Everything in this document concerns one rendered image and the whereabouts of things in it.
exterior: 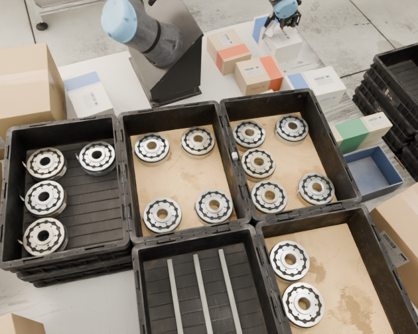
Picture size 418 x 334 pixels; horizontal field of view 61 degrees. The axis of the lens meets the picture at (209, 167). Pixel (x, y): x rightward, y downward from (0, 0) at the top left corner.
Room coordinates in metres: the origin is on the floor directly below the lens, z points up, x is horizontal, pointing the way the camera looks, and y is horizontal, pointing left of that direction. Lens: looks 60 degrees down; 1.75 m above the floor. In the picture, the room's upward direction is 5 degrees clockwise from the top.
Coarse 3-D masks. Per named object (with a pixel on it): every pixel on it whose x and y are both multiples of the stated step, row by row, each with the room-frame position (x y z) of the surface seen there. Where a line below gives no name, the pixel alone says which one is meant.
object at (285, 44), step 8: (264, 16) 1.31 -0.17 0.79; (256, 24) 1.28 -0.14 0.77; (264, 24) 1.26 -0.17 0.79; (256, 32) 1.27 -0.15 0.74; (280, 32) 1.22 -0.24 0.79; (288, 32) 1.22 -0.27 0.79; (256, 40) 1.26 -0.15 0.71; (264, 40) 1.21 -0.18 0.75; (272, 40) 1.17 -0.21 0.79; (280, 40) 1.17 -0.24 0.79; (288, 40) 1.18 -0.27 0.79; (296, 40) 1.18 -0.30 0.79; (264, 48) 1.20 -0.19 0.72; (272, 48) 1.15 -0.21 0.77; (280, 48) 1.13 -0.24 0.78; (288, 48) 1.15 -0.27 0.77; (296, 48) 1.17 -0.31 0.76; (280, 56) 1.14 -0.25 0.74; (288, 56) 1.16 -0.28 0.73; (296, 56) 1.18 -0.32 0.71
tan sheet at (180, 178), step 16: (208, 128) 0.68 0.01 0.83; (176, 144) 0.61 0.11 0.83; (176, 160) 0.55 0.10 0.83; (192, 160) 0.55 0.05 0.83; (208, 160) 0.56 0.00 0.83; (144, 176) 0.49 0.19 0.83; (160, 176) 0.49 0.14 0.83; (176, 176) 0.50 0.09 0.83; (192, 176) 0.50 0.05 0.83; (208, 176) 0.50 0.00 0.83; (224, 176) 0.51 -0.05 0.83; (144, 192) 0.43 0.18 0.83; (160, 192) 0.44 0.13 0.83; (176, 192) 0.44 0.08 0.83; (192, 192) 0.45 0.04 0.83; (144, 208) 0.39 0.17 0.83; (192, 208) 0.40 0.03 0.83; (144, 224) 0.34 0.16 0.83; (192, 224) 0.35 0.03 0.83
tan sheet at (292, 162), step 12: (252, 120) 0.73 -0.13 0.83; (264, 120) 0.73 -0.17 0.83; (276, 120) 0.74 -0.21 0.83; (264, 144) 0.64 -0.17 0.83; (276, 144) 0.64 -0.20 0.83; (300, 144) 0.65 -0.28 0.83; (312, 144) 0.65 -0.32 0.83; (240, 156) 0.58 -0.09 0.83; (276, 156) 0.60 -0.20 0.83; (288, 156) 0.60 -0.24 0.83; (300, 156) 0.60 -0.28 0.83; (312, 156) 0.61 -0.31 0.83; (276, 168) 0.55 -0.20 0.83; (288, 168) 0.56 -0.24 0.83; (300, 168) 0.56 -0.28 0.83; (312, 168) 0.57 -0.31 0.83; (276, 180) 0.51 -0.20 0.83; (288, 180) 0.52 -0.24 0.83; (288, 192) 0.48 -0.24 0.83; (288, 204) 0.44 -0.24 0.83; (300, 204) 0.44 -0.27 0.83
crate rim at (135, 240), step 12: (156, 108) 0.66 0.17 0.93; (168, 108) 0.67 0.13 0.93; (180, 108) 0.67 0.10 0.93; (216, 108) 0.68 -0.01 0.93; (120, 120) 0.61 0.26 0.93; (120, 132) 0.57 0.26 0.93; (120, 144) 0.52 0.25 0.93; (228, 144) 0.56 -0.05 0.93; (228, 156) 0.52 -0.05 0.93; (240, 180) 0.45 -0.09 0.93; (240, 192) 0.41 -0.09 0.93; (132, 204) 0.35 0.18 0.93; (132, 216) 0.32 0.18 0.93; (132, 228) 0.29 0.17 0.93; (192, 228) 0.30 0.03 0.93; (204, 228) 0.31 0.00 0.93; (216, 228) 0.31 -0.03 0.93; (132, 240) 0.26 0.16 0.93; (144, 240) 0.26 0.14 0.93; (156, 240) 0.27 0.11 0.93
